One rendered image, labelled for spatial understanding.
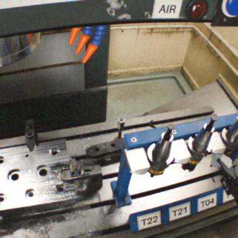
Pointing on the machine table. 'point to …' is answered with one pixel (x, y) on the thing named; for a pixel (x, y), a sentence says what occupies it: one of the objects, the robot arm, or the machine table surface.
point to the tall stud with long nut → (120, 127)
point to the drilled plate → (38, 161)
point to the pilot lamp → (198, 10)
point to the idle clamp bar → (112, 147)
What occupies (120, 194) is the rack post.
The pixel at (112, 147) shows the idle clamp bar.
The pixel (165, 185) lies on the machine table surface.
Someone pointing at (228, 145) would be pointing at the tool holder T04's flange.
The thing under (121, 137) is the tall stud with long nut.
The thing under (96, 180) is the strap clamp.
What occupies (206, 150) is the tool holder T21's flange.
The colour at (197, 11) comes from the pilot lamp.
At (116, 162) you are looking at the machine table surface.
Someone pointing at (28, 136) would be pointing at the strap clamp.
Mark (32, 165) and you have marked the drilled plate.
